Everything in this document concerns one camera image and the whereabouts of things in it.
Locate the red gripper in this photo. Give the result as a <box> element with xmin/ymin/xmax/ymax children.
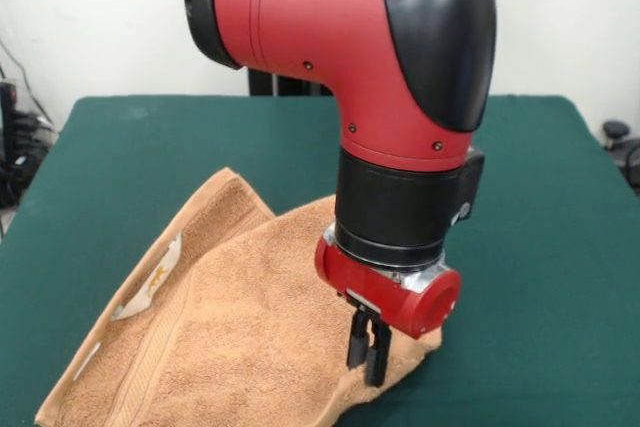
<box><xmin>313</xmin><ymin>225</ymin><xmax>463</xmax><ymax>389</ymax></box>

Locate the orange terry towel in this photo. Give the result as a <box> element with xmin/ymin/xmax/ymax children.
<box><xmin>33</xmin><ymin>166</ymin><xmax>444</xmax><ymax>427</ymax></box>

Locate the dark green table cloth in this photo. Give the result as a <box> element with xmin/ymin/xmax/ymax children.
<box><xmin>0</xmin><ymin>94</ymin><xmax>640</xmax><ymax>427</ymax></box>

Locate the black equipment pile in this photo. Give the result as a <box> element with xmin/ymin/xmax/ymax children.
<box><xmin>0</xmin><ymin>111</ymin><xmax>59</xmax><ymax>209</ymax></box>

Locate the black upright device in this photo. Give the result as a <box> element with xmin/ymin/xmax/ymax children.
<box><xmin>0</xmin><ymin>80</ymin><xmax>20</xmax><ymax>171</ymax></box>

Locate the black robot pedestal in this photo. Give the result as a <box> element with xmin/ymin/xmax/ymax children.
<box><xmin>248</xmin><ymin>68</ymin><xmax>335</xmax><ymax>97</ymax></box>

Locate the grey cable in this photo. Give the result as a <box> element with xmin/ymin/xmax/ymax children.
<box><xmin>0</xmin><ymin>38</ymin><xmax>55</xmax><ymax>128</ymax></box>

